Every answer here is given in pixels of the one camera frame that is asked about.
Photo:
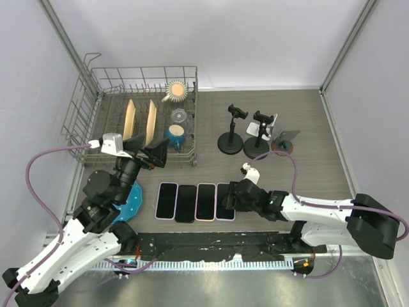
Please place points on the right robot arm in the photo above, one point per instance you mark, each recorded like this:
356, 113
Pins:
361, 222

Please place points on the white slotted cable duct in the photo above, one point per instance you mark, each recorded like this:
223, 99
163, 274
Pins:
236, 264

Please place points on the clear glass cup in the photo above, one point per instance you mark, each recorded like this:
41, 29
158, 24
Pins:
180, 117

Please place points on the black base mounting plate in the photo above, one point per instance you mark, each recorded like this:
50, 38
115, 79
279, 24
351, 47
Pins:
219, 246

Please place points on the left yellow plate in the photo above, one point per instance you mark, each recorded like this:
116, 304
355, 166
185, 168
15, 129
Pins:
129, 120

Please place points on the black gooseneck phone stand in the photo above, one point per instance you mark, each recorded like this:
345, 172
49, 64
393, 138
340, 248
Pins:
231, 143

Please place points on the white folding phone stand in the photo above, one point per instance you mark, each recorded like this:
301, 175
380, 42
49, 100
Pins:
253, 129

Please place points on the blue polka dot plate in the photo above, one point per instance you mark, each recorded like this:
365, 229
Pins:
132, 205

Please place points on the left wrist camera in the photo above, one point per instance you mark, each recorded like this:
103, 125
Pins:
110, 144

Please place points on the black phone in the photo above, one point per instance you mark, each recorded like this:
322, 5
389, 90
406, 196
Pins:
185, 204

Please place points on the wooden base phone stand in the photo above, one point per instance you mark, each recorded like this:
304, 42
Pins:
282, 144

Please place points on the blue ceramic mug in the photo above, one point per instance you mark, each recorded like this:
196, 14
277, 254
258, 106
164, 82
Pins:
176, 136

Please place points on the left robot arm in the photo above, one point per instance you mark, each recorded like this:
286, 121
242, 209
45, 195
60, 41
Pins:
95, 230

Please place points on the cream ribbed mug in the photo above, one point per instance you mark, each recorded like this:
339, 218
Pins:
176, 91

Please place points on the lavender case phone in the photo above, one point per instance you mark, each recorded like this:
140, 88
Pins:
166, 201

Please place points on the black round-base phone stand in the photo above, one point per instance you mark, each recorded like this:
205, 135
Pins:
256, 145

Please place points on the right yellow plate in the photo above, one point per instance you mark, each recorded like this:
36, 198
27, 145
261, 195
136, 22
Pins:
151, 122

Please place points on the grey wire dish rack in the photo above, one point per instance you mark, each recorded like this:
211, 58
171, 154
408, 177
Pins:
99, 102

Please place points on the pink phone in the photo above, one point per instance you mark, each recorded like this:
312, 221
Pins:
205, 202

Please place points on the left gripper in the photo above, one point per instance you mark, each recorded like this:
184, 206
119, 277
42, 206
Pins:
158, 151

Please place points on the yellow plate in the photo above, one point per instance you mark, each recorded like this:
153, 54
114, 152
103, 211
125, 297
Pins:
129, 120
151, 122

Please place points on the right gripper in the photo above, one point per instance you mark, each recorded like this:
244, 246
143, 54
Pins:
228, 201

